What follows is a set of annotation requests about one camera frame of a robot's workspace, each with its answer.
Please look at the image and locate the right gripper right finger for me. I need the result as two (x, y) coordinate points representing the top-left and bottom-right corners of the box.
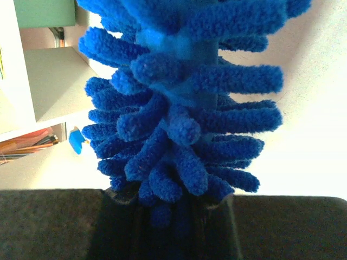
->
(204, 195), (346, 259)

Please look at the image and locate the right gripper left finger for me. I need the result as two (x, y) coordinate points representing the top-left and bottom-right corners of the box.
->
(0, 188), (142, 260)

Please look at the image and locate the blue microfiber duster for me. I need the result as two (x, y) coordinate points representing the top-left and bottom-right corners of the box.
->
(78, 1), (311, 229)

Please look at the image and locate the white bookshelf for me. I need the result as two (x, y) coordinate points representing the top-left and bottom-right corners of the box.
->
(1, 1), (95, 141)

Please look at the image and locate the blue small box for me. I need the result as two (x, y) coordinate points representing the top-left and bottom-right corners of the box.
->
(68, 127), (85, 154)

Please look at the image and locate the green desk organizer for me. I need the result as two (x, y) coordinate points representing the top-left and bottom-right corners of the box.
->
(14, 0), (75, 29)

